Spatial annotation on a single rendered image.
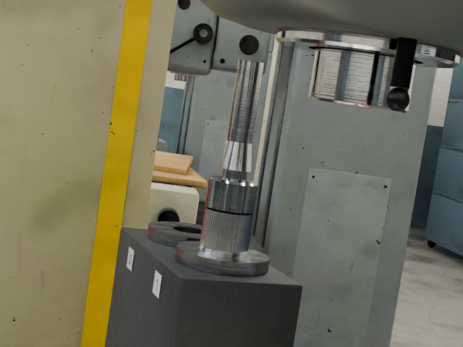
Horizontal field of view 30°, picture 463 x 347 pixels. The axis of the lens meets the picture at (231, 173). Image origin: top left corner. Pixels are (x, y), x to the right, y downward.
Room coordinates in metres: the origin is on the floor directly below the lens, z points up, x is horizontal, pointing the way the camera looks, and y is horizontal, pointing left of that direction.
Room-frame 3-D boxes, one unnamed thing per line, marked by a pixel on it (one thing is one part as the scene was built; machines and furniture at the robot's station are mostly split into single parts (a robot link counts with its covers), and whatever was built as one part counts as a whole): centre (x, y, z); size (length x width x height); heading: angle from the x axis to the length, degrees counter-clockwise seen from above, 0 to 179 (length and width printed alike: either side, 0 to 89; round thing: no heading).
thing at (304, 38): (0.41, -0.05, 1.31); 0.09 x 0.09 x 0.01
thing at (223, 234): (0.81, 0.00, 1.16); 0.05 x 0.05 x 0.06
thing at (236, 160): (0.81, 0.00, 1.25); 0.03 x 0.03 x 0.11
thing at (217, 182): (0.81, 0.00, 1.19); 0.05 x 0.05 x 0.01
